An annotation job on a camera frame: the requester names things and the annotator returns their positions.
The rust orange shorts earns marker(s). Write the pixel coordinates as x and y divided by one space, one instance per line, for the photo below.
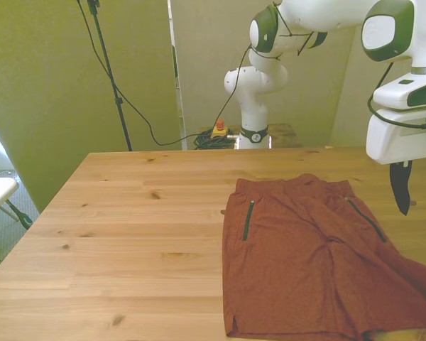
298 263

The yellow emergency stop button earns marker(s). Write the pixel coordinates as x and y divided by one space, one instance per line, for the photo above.
218 132

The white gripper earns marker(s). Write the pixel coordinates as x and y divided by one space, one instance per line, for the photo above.
387 142

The black tripod stand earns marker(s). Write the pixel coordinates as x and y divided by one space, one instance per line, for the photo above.
119 101

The white vertical panel edge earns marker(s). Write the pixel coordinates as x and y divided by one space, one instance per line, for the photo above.
180 106

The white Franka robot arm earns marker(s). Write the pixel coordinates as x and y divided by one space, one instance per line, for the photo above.
255 106

